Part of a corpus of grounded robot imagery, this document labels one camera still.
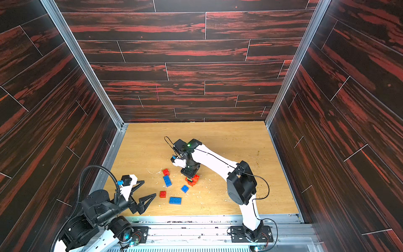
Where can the aluminium corner post right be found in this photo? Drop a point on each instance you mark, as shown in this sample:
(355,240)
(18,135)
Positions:
(307,38)

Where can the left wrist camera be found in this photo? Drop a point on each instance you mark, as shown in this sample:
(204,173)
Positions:
(127,180)

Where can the long blue lego brick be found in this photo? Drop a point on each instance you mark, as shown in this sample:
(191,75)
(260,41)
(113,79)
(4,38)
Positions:
(167,181)
(175,200)

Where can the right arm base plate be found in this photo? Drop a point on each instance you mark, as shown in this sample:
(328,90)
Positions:
(241,234)

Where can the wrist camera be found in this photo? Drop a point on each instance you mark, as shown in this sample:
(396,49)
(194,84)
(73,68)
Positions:
(127,180)
(178,162)

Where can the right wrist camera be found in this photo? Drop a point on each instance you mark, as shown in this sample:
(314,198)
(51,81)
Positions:
(178,162)

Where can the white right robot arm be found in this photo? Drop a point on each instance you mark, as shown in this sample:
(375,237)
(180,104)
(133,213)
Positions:
(241,184)

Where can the small blue lego brick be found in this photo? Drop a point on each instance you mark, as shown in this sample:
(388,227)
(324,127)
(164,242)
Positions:
(185,189)

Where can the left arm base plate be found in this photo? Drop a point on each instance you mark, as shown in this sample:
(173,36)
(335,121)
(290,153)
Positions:
(140,235)

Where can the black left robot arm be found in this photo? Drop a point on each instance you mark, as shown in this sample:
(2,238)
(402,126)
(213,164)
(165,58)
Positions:
(99,224)

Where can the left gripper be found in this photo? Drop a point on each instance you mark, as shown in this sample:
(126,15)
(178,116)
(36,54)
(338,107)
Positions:
(141,208)

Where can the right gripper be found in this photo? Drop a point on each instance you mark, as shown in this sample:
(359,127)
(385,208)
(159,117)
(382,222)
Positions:
(189,171)

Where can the long blue lego brick far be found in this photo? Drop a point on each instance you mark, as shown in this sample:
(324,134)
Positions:
(167,181)

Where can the aluminium front rail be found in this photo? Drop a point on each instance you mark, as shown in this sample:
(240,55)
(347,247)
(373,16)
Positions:
(211,234)

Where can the aluminium corner post left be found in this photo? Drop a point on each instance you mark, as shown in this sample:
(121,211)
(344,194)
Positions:
(57,18)

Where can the long blue lego brick near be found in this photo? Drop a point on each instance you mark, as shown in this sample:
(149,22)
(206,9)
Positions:
(175,200)

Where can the aluminium corner post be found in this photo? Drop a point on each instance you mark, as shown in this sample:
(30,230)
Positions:
(57,18)
(307,38)

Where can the long red lego brick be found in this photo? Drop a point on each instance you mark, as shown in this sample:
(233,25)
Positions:
(190,182)
(196,177)

